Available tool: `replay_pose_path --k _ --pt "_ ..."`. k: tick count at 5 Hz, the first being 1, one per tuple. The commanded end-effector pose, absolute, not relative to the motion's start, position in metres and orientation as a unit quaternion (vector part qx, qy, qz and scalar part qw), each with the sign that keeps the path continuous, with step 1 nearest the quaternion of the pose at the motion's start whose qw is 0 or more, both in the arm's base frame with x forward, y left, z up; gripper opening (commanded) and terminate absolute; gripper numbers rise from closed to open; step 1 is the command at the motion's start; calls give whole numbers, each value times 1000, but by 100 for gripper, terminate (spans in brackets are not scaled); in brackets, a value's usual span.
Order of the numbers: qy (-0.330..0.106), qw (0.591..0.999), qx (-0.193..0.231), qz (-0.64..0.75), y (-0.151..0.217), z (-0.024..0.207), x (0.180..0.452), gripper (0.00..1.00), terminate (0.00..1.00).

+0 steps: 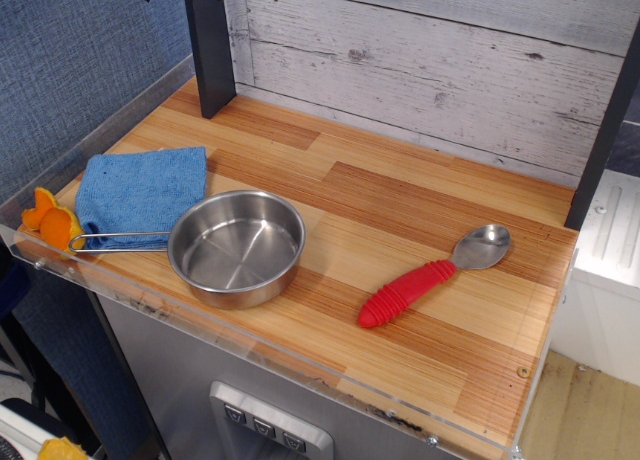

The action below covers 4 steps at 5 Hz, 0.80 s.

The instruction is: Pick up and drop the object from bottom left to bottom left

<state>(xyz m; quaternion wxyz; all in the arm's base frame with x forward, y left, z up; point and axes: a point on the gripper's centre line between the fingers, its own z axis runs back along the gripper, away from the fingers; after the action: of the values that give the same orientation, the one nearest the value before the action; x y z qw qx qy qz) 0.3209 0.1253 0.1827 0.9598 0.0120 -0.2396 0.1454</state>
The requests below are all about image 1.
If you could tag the yellow object bottom left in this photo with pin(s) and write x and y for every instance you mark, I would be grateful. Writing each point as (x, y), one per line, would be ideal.
(61, 449)

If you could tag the blue folded cloth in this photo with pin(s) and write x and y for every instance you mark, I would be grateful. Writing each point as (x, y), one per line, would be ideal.
(132, 201)

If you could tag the stainless steel saucepan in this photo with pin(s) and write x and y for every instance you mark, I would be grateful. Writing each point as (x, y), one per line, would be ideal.
(234, 250)

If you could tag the clear acrylic front guard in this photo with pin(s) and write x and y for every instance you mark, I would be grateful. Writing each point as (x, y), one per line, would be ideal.
(428, 376)

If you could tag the stainless steel cabinet front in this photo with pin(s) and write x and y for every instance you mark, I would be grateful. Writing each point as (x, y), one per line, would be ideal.
(174, 370)

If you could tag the silver button control panel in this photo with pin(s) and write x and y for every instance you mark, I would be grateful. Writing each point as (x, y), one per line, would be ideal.
(250, 428)

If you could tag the white ridged appliance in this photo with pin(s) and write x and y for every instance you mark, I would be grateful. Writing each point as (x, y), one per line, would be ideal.
(597, 323)

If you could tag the dark grey left post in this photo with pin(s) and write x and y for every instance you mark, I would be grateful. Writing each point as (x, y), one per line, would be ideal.
(211, 49)

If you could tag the dark grey post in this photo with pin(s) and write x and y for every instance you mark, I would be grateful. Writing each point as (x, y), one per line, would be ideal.
(620, 100)
(211, 49)

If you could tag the red handled metal spoon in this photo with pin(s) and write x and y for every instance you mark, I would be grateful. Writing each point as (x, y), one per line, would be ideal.
(480, 249)

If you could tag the dark grey right post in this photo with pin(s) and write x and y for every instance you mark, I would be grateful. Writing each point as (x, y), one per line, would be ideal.
(620, 100)

